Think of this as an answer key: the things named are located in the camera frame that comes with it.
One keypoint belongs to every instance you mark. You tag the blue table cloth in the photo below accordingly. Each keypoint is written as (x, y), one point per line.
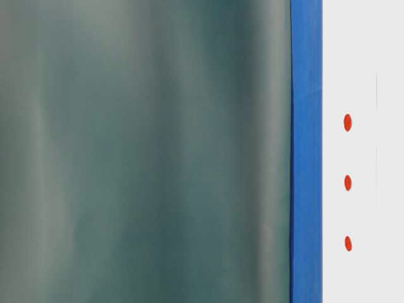
(306, 159)

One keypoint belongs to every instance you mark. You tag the large white foam board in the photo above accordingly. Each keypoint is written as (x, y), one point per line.
(363, 77)

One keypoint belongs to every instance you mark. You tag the red dot mark middle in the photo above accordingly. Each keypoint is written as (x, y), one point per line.
(347, 182)

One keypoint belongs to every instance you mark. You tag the green backdrop curtain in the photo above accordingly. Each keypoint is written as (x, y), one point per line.
(145, 151)

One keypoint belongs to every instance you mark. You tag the red dot mark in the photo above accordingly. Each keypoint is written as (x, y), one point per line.
(347, 182)
(347, 122)
(348, 243)

